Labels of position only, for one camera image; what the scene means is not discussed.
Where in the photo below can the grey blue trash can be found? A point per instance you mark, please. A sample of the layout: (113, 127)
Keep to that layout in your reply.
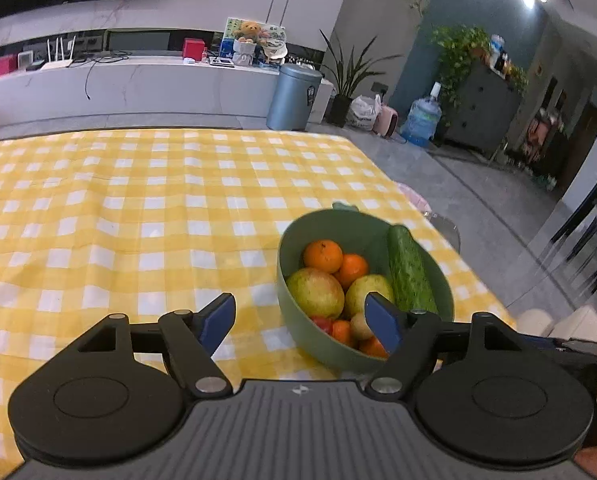
(293, 97)

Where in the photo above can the beige sofa cushion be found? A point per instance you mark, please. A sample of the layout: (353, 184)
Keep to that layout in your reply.
(578, 322)

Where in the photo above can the red cherry tomato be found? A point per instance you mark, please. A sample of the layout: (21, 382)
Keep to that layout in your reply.
(322, 323)

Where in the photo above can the light patterned hat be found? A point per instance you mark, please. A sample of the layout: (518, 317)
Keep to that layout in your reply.
(274, 52)

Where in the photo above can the blue water jug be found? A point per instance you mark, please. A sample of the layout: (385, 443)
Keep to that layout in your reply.
(421, 120)

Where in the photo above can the white kitchen scale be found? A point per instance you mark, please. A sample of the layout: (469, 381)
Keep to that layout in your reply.
(221, 61)

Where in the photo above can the white plastic bag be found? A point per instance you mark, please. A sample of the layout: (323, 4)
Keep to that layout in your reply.
(363, 112)

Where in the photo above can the pink stool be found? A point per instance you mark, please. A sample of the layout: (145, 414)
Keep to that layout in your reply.
(387, 120)

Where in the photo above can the white bottle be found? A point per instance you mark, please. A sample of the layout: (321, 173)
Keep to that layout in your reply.
(497, 50)

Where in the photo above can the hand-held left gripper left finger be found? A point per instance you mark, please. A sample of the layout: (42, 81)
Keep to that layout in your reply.
(216, 320)

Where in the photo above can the medium orange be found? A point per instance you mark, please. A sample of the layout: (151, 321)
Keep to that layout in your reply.
(353, 270)

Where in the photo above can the white small device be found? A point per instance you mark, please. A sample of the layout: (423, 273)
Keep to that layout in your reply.
(28, 60)

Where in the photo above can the large orange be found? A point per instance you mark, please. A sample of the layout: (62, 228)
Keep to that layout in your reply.
(323, 256)

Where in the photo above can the red box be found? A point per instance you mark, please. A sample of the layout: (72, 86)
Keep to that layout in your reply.
(194, 49)

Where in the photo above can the small tangerine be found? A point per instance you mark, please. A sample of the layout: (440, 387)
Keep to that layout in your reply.
(342, 332)
(372, 347)

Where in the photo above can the leafy green plant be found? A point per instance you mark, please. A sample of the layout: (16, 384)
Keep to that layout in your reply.
(458, 45)

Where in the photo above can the white marble media console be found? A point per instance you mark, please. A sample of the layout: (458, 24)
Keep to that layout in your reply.
(153, 90)

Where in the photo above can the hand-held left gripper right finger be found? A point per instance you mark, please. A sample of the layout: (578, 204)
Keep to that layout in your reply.
(383, 322)

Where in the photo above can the potted long-leaf plant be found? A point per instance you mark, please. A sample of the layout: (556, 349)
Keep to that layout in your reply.
(341, 110)

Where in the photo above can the black dining chair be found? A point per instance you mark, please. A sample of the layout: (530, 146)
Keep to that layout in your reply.
(583, 230)

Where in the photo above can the dark grey cabinet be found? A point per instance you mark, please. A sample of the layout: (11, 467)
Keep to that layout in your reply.
(478, 110)

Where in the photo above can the yellow checked tablecloth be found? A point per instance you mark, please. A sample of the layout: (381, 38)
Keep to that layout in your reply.
(128, 210)

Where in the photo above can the green bowl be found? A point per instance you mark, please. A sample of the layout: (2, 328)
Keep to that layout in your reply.
(363, 225)

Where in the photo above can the green cucumber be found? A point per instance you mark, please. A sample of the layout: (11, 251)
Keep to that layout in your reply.
(411, 270)

